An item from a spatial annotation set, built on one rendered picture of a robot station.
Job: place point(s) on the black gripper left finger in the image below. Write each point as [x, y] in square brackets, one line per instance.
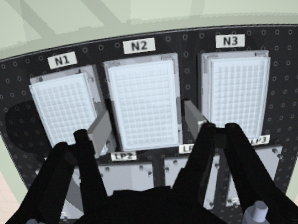
[44, 201]

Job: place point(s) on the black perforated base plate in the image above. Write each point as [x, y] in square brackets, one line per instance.
[27, 143]

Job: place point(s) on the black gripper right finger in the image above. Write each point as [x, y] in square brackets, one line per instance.
[262, 202]

